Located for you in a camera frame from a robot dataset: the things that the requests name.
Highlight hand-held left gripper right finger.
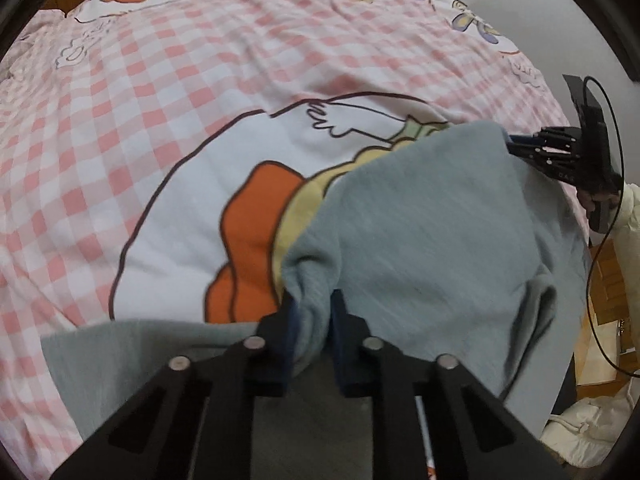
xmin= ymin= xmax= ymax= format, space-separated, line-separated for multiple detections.
xmin=330 ymin=289 xmax=571 ymax=480

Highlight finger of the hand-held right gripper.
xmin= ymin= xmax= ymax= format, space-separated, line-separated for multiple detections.
xmin=507 ymin=127 xmax=577 ymax=150
xmin=510 ymin=146 xmax=576 ymax=177

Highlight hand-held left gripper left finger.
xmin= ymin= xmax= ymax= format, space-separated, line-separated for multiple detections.
xmin=50 ymin=292 xmax=297 ymax=480

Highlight grey pants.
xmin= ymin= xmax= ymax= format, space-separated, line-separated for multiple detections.
xmin=40 ymin=120 xmax=591 ymax=480

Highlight cream padded jacket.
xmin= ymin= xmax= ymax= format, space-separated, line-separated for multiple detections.
xmin=540 ymin=380 xmax=637 ymax=467

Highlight pink checked printed blanket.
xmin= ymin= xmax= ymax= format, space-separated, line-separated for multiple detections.
xmin=0 ymin=0 xmax=591 ymax=480

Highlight black cable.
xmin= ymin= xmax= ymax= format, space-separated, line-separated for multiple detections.
xmin=582 ymin=76 xmax=640 ymax=378

